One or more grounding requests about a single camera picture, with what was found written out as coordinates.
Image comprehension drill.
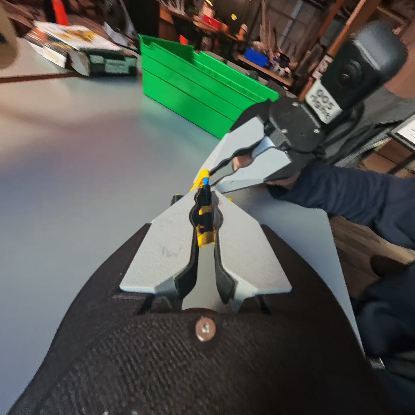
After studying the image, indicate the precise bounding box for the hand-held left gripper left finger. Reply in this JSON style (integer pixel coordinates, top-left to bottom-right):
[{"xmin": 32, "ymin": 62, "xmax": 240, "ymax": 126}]
[{"xmin": 119, "ymin": 190, "xmax": 199, "ymax": 297}]

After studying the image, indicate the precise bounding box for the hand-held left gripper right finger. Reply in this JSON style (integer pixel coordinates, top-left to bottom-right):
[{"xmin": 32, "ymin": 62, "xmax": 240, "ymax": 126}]
[{"xmin": 211, "ymin": 191, "xmax": 293, "ymax": 308}]

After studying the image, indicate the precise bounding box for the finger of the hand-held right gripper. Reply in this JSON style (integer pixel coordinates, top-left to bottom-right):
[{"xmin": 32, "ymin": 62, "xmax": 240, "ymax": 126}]
[
  {"xmin": 194, "ymin": 116, "xmax": 270, "ymax": 184},
  {"xmin": 210, "ymin": 147, "xmax": 292, "ymax": 193}
]

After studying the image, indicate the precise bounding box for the yellow and black lego model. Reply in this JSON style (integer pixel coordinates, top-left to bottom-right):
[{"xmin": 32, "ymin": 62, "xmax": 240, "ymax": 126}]
[{"xmin": 171, "ymin": 169, "xmax": 232, "ymax": 247}]

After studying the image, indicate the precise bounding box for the green plastic bin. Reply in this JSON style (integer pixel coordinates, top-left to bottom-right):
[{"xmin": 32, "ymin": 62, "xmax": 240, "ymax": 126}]
[{"xmin": 139, "ymin": 34, "xmax": 280, "ymax": 139}]

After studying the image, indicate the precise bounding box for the person's right forearm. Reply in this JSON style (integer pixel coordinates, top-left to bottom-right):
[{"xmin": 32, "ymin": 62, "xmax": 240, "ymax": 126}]
[{"xmin": 267, "ymin": 162, "xmax": 415, "ymax": 250}]

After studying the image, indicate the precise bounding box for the lego set cardboard box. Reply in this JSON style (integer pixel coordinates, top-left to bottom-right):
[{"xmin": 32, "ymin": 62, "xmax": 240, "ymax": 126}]
[{"xmin": 24, "ymin": 21, "xmax": 139, "ymax": 77}]

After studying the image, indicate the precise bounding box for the person's right hand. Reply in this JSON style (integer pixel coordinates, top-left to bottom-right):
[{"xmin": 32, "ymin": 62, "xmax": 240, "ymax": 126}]
[{"xmin": 233, "ymin": 154, "xmax": 301, "ymax": 191}]

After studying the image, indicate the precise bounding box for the blue plastic bin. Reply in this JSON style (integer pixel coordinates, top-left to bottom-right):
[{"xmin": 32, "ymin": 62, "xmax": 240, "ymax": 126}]
[{"xmin": 244, "ymin": 48, "xmax": 270, "ymax": 67}]

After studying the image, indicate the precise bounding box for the person's dark clothing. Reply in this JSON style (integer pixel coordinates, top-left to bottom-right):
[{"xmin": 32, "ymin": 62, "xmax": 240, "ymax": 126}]
[{"xmin": 353, "ymin": 259, "xmax": 415, "ymax": 415}]

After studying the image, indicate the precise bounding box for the orange traffic cone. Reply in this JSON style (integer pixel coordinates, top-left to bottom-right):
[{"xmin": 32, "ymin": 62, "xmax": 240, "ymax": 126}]
[{"xmin": 51, "ymin": 0, "xmax": 69, "ymax": 26}]

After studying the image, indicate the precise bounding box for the wooden post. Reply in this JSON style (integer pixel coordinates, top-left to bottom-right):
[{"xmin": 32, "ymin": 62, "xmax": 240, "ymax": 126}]
[{"xmin": 297, "ymin": 0, "xmax": 383, "ymax": 99}]

